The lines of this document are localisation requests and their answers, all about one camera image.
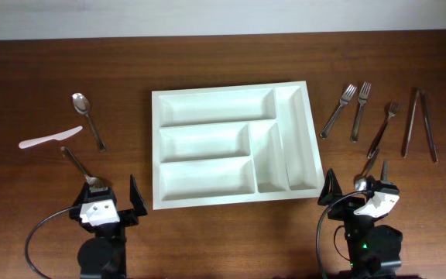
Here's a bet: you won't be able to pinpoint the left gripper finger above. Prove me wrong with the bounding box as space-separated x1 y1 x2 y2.
76 182 90 202
129 174 148 216

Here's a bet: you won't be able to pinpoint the steel fork dark handle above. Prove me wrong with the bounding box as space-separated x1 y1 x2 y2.
367 102 400 159

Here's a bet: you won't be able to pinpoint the steel tongs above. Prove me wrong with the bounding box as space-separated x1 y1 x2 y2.
401 88 438 164

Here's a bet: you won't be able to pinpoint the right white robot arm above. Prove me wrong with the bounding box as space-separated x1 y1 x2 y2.
315 169 403 278

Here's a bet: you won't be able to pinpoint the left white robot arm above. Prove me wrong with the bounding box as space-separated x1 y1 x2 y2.
69 176 147 279

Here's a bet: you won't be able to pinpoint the white plastic knife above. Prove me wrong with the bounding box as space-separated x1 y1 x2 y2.
18 126 83 149

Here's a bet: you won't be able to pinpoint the large steel spoon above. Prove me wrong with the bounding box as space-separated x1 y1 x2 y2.
71 93 107 152

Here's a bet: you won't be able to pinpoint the white plastic cutlery tray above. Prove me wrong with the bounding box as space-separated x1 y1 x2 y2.
152 81 324 210

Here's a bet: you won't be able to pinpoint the right black cable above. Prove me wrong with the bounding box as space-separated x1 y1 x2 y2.
315 189 371 279

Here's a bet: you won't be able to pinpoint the black cable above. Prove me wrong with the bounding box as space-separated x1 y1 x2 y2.
24 205 81 279
315 189 371 279

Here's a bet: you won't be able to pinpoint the left black cable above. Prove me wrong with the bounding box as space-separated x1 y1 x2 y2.
24 205 81 279

